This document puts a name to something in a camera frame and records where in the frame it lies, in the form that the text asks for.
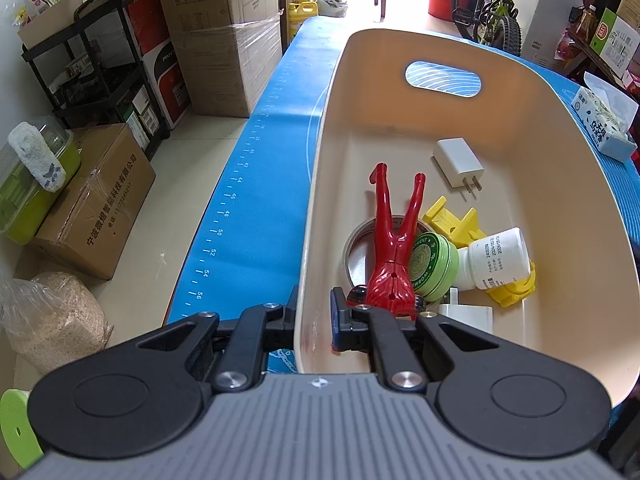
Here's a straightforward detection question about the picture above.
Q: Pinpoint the dark cloth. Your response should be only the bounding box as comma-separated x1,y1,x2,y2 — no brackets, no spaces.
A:
606,404,640,480

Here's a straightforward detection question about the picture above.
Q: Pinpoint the green and white carton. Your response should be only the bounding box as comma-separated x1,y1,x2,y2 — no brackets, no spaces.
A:
590,7,640,81

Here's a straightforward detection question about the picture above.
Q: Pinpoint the orange liquid bottle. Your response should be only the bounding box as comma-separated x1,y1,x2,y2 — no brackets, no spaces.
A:
575,5,599,37

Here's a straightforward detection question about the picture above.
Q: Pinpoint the large plastic-wrapped cardboard box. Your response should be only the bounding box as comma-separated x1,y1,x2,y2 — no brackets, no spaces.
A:
172,14,283,118

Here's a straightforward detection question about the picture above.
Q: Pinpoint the red and white appliance box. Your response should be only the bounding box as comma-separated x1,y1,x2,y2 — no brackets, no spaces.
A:
142,37,193,131

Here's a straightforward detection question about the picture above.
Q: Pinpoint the large yellow jug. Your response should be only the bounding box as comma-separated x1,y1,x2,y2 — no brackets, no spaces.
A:
287,1,320,29

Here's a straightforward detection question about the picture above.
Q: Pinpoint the green plastic stool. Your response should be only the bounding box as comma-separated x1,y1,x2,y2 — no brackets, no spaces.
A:
0,389,45,470

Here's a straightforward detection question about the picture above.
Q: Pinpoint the red plastic figure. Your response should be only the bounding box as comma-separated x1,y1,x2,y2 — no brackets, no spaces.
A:
363,162,427,317

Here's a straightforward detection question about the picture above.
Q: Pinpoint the white pill bottle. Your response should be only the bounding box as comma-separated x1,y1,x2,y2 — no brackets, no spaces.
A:
456,227,531,292

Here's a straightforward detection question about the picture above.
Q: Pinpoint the cream plastic bin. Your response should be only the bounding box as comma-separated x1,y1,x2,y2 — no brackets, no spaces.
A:
294,28,640,408

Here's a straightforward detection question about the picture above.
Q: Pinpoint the white chest freezer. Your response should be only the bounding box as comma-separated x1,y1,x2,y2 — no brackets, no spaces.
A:
520,0,608,71

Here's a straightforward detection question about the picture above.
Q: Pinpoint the green children's bicycle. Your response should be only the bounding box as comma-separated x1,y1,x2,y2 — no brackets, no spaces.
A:
451,0,536,56

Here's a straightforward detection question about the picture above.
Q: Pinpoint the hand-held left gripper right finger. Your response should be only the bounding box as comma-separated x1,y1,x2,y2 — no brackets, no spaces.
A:
330,286,501,392

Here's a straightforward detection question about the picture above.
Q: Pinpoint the yellow plastic clamp part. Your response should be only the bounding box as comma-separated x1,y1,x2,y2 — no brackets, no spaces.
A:
422,196,537,307

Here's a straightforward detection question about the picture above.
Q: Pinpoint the white charger plug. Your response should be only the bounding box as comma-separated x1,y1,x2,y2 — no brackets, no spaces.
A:
432,138,485,196
439,287,494,333

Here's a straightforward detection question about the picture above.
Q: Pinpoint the beige tape roll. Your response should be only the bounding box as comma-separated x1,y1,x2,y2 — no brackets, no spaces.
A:
342,216,421,291

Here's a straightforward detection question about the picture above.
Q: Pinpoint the blue and white tissue pack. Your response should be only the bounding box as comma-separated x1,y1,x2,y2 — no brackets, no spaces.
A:
580,71,640,162

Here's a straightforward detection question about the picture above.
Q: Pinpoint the taped cardboard box black print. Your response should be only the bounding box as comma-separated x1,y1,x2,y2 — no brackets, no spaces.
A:
32,122,157,281

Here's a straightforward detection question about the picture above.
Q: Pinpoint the green lidded container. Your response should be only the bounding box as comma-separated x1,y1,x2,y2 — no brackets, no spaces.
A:
0,115,82,246

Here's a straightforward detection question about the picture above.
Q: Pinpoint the grey fluffy roller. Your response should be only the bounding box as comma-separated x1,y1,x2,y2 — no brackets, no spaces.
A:
7,121,67,192

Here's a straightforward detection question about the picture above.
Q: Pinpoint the brown cardboard tray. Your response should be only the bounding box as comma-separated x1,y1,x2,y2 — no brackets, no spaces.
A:
17,0,123,51

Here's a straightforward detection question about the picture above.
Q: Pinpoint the blue silicone mat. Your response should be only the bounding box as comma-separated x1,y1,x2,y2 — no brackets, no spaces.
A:
162,15,640,375

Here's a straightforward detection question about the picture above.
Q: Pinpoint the green round tin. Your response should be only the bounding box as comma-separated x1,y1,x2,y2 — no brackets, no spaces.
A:
410,232,460,297

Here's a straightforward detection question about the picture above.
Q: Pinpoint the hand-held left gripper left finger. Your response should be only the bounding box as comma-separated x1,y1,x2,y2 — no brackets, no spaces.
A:
139,285,301,395

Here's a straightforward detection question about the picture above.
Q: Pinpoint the clear bag of grain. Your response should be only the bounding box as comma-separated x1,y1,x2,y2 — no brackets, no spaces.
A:
0,271,113,373

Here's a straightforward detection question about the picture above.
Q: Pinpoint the black shelf rack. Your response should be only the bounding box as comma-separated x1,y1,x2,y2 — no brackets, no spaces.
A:
21,0,171,153

